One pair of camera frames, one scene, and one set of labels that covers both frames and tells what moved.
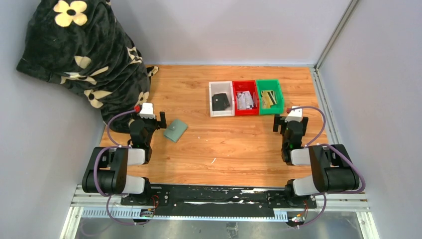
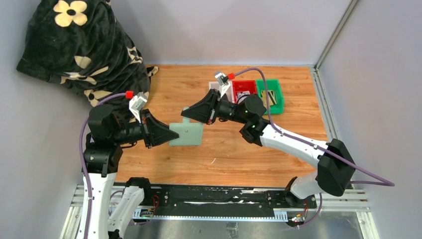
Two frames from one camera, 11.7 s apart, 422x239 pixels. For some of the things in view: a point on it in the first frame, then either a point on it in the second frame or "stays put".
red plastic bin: x=246 y=99 stays put
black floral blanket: x=79 y=44 stays put
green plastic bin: x=270 y=99 stays put
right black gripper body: x=290 y=123 → x=214 y=109
